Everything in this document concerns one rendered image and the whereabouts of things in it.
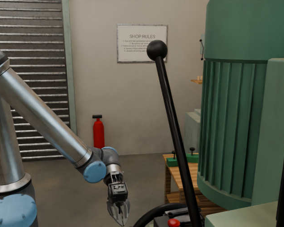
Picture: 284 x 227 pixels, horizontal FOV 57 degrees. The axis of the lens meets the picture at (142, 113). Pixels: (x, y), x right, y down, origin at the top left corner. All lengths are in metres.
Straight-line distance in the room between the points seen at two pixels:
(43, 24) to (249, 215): 3.27
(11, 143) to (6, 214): 0.26
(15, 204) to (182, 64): 2.85
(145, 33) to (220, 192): 3.06
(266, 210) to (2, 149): 0.97
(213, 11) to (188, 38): 3.14
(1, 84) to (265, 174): 0.78
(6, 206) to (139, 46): 2.67
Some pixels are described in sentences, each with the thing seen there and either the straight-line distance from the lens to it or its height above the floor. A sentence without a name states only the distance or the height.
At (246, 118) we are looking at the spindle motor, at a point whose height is 1.34.
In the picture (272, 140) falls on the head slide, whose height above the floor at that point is 1.33.
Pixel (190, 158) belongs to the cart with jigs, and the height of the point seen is 0.57.
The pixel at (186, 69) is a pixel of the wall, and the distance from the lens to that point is 3.54.
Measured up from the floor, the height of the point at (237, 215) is 1.30.
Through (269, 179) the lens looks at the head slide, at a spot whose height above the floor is 1.28.
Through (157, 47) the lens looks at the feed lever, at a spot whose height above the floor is 1.43.
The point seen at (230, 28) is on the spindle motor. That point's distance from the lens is 0.37.
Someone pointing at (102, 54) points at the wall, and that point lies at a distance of 3.36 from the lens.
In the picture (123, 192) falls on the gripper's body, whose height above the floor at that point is 0.89.
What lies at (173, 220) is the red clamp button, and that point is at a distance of 0.69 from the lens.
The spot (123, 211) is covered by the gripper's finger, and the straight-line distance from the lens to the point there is 1.08.
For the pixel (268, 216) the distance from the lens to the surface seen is 0.25.
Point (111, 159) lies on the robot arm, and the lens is 1.19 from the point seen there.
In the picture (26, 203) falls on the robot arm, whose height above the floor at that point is 0.90.
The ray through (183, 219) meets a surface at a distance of 0.74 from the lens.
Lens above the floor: 1.43
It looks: 14 degrees down
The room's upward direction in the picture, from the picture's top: straight up
